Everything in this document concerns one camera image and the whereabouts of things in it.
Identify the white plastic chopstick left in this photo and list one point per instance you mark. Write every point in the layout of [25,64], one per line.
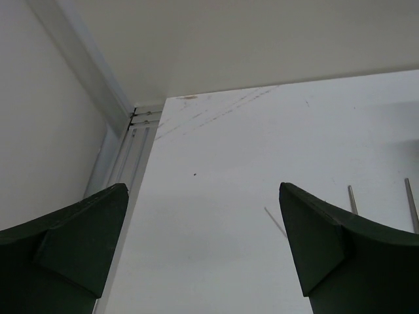
[276,222]

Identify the silver metal chopstick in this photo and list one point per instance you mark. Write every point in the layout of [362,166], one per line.
[412,205]
[352,200]

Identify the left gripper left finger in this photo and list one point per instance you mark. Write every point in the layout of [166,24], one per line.
[60,262]

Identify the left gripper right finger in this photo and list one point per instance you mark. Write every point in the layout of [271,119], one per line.
[346,263]

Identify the silver metal chopstick left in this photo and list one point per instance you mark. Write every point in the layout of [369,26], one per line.
[352,200]

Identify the silver metal chopstick right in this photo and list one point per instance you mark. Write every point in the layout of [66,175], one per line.
[412,205]

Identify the aluminium frame rail left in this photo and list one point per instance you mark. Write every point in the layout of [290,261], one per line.
[131,130]

